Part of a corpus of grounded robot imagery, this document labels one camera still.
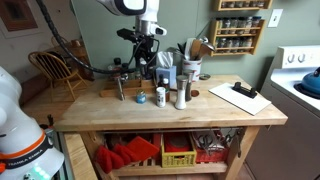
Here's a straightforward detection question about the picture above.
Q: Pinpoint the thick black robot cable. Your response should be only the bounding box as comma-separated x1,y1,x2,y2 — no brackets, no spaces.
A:
34,0,158,76

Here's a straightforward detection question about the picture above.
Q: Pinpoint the brown glass bottle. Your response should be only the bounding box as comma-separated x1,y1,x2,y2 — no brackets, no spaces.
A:
162,78,171,103

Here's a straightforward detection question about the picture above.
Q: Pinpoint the white utensil crock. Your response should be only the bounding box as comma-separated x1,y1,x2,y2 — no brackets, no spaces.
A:
181,58,203,83

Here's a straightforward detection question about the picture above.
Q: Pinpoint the framed wall picture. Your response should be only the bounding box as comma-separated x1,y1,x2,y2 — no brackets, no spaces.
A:
0,0,45,38

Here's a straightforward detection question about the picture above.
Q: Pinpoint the wooden compartment tray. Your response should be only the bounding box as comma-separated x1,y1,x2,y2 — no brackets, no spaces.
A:
99,77,158,99

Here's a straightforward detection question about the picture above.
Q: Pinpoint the wooden plank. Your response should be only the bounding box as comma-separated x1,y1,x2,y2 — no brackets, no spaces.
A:
62,133,98,180

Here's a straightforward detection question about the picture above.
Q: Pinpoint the red plastic bin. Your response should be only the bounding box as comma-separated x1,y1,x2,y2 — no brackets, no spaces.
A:
194,145,231,165

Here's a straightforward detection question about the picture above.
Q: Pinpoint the black lid spice jar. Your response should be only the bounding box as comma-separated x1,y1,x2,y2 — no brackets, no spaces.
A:
112,57,123,74

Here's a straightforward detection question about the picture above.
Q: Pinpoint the blue tissue box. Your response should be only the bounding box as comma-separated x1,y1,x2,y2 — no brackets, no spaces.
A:
155,50,178,89

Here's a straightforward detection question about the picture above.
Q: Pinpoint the red pot holder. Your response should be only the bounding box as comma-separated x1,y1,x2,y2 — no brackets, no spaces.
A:
94,144,126,175
125,135,161,163
111,143,143,167

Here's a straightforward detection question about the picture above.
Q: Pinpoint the large wooden spice rack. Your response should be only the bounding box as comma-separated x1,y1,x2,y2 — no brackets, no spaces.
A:
209,17,267,57

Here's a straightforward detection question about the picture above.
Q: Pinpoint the white cutting board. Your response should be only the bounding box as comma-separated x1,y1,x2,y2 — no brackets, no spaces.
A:
208,82,273,117

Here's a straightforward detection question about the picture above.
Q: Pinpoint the wooden kitchen island cart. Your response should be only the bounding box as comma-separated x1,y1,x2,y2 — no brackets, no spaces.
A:
79,126,262,180

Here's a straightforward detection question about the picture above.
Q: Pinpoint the black knife holder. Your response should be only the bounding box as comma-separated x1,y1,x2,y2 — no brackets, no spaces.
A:
232,81,258,99

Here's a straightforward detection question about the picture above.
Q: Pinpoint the white kitchen stove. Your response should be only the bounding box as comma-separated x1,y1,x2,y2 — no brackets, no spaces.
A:
245,44,320,180

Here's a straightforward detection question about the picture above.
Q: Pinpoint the wooden spoon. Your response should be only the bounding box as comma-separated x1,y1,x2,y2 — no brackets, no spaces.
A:
197,42,217,61

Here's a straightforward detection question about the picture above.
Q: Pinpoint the hanging wooden board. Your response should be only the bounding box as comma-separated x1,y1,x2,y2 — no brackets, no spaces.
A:
227,129,245,168

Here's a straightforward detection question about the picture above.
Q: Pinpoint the small blue jar yellow lid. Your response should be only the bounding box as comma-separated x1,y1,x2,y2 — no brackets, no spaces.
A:
135,89,147,105

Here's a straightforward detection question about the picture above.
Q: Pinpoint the wooden spindle chair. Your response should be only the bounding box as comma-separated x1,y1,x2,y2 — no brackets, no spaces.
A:
27,51,90,102

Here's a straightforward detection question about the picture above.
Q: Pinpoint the dark pepper grinder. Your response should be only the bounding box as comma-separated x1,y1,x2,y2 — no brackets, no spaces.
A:
184,69,196,102

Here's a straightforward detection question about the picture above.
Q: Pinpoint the small dark bottle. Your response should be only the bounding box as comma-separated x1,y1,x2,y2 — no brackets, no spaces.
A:
157,73,165,88

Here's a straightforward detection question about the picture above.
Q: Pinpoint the white spice container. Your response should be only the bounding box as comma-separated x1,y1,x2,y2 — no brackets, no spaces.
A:
155,86,167,109

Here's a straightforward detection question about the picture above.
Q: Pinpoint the blue kettle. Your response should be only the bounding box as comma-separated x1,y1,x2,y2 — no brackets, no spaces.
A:
301,66,320,96

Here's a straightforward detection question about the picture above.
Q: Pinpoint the dark lid glass jar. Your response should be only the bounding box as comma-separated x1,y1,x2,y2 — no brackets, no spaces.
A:
120,63,130,81

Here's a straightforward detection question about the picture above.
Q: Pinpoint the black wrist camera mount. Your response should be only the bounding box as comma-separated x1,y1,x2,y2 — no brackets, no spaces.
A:
116,27,149,45

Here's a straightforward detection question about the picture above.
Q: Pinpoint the small wooden spice rack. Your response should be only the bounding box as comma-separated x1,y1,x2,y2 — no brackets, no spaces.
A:
214,0,274,12

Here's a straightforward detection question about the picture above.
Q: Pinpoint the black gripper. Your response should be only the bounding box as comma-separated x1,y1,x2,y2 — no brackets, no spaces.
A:
134,34,159,80

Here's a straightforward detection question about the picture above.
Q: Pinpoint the yellow plastic crate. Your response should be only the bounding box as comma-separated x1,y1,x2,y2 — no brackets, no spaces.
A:
160,133,198,169

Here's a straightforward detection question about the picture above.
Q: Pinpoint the white light switch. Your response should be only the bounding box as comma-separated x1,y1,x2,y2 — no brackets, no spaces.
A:
267,8,284,29

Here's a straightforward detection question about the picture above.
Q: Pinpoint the red item in crate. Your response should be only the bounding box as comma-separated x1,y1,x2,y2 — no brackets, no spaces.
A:
164,132,193,153

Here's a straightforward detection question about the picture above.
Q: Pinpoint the wooden spatula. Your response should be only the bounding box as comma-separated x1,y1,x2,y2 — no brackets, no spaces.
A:
189,38,203,61

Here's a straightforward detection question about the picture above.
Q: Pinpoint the white salt grinder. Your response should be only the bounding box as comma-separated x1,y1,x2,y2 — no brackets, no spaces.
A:
174,74,189,111

